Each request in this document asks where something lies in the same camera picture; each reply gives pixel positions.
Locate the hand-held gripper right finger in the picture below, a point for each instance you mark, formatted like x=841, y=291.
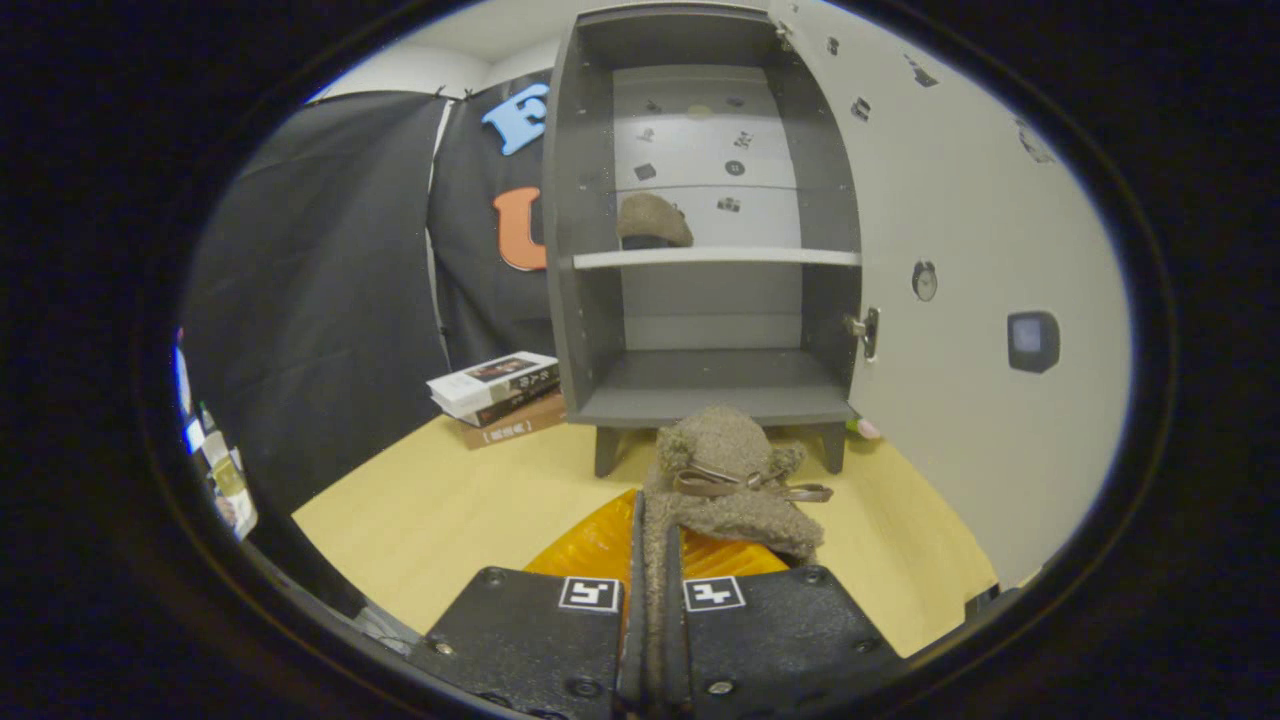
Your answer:
x=780, y=630

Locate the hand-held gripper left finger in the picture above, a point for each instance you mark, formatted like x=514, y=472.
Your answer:
x=530, y=640

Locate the dark grey shoe cabinet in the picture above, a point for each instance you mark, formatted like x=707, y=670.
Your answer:
x=700, y=390

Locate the light grey shoe cabinet door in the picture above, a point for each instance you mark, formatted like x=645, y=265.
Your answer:
x=980, y=200

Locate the brown cover book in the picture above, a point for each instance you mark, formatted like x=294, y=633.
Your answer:
x=515, y=428

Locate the pink and green plush toy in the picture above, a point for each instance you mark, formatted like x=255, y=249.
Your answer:
x=866, y=429

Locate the dark cover book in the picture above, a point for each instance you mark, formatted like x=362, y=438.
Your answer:
x=525, y=393

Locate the white cover book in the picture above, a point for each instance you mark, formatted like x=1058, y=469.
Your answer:
x=480, y=382

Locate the white cluttered cart tray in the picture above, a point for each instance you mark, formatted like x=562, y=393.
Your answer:
x=228, y=480

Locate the black backdrop cloth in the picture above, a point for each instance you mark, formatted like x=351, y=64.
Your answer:
x=320, y=300

